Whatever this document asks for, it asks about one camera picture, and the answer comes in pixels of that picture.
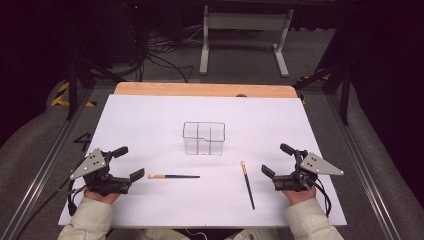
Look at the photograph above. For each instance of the person's right hand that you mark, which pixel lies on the person's right hand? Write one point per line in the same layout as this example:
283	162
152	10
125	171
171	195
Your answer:
300	197

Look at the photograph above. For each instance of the dark curtain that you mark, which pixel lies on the dark curtain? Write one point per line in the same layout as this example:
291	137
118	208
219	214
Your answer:
390	83
30	60

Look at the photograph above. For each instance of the yellow black hazard tape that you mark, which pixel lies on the yellow black hazard tape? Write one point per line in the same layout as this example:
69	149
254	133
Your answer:
58	96

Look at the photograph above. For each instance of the black equipment rack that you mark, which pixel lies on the black equipment rack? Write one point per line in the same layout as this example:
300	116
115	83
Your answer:
136	30

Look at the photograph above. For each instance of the clear acrylic organizer box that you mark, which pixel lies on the clear acrylic organizer box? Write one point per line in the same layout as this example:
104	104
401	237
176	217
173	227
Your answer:
204	138

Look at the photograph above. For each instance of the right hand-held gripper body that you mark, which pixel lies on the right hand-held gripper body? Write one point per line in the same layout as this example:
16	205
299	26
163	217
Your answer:
300	181

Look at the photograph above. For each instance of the black brush long tan ferrule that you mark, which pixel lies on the black brush long tan ferrule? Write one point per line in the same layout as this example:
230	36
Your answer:
180	176

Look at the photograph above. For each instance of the black tripod stand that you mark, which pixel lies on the black tripod stand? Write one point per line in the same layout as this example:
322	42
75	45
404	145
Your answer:
345	93
72	90

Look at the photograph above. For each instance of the black brush short orange head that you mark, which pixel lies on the black brush short orange head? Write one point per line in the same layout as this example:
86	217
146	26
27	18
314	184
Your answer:
247	185

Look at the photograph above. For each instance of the person's left hand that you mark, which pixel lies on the person's left hand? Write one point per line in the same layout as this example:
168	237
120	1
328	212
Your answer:
103	199

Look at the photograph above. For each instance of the white metal stand frame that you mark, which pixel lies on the white metal stand frame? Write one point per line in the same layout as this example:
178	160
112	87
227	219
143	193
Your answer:
245	21

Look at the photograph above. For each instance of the white table cover sheet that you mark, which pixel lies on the white table cover sheet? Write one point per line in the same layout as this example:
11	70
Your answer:
150	126

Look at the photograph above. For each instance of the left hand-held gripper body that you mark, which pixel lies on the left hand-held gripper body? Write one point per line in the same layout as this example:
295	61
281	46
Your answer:
100	183

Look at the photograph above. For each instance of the aluminium floor rail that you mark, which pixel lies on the aluminium floor rail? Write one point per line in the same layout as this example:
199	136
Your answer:
43	173
363	166

